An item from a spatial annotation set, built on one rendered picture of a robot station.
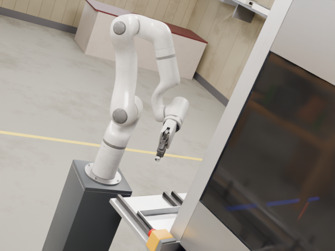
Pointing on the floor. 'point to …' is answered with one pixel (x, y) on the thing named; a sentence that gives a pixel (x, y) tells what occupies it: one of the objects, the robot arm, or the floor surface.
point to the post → (231, 116)
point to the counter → (192, 44)
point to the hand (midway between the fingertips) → (161, 150)
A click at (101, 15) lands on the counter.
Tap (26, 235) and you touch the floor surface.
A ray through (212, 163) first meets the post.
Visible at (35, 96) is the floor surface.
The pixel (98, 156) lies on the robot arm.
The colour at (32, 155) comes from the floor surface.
